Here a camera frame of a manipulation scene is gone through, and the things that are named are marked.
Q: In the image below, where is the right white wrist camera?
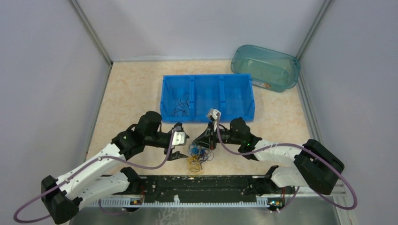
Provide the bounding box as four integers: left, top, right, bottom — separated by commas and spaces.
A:
207, 108, 221, 121

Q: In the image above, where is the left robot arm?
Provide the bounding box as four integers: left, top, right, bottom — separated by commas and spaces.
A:
41, 111, 189, 225

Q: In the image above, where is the blue divided plastic bin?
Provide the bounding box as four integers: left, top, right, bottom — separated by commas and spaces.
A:
160, 74, 255, 123

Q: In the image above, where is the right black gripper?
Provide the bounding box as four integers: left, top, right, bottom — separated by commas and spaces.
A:
193, 121, 242, 150

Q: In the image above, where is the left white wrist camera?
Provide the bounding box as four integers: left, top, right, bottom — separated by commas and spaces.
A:
172, 131, 187, 146

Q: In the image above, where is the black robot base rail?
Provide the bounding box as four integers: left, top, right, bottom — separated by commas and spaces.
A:
115, 175, 295, 203

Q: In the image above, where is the yellow thin cable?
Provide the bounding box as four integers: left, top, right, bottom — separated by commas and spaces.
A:
187, 156, 204, 173

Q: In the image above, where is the grey slotted cable duct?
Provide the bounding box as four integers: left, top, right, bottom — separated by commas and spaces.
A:
101, 195, 283, 208

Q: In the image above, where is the dark cable bundle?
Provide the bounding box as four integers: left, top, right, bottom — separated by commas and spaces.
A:
188, 143, 215, 165

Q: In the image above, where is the teal translucent plastic tub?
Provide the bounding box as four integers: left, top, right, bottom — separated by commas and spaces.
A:
230, 45, 301, 92

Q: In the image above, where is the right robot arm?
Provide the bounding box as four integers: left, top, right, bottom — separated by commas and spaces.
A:
193, 118, 344, 195

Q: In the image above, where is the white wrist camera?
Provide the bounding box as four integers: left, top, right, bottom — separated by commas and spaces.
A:
207, 108, 221, 121
172, 131, 187, 146

